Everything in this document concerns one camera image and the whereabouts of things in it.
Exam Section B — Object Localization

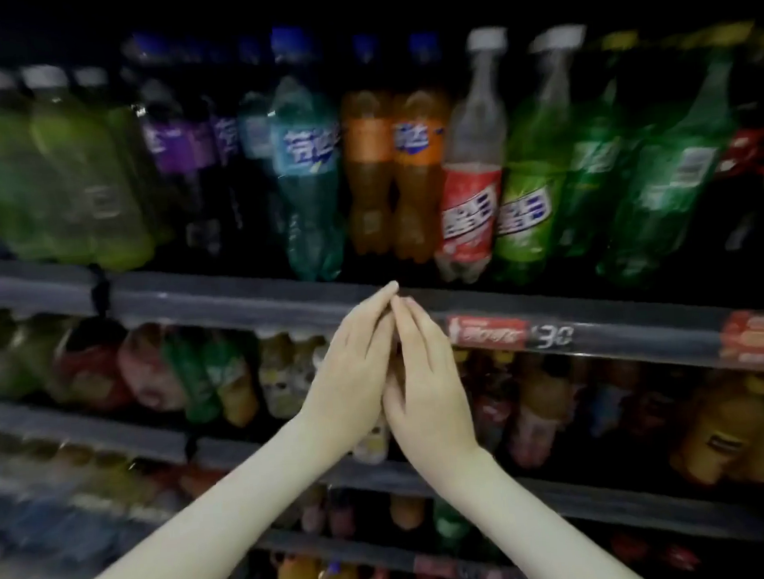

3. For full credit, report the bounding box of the person's right hand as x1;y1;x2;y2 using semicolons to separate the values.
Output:
375;290;486;496

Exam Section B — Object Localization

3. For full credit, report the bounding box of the person's left hand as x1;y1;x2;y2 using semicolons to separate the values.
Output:
283;280;412;470

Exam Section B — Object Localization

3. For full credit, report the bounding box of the dark grey store shelving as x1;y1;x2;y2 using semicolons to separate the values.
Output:
0;0;764;579

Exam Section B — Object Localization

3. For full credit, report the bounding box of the clear red label soda bottle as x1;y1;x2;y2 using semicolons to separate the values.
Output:
419;25;525;287

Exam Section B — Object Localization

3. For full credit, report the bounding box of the person's right forearm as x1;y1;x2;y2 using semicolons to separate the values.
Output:
433;438;652;579

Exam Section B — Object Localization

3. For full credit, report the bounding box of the person's left forearm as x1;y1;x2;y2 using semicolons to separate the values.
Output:
28;425;365;579

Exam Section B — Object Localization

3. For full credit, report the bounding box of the red price tag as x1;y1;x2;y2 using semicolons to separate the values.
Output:
447;310;534;354

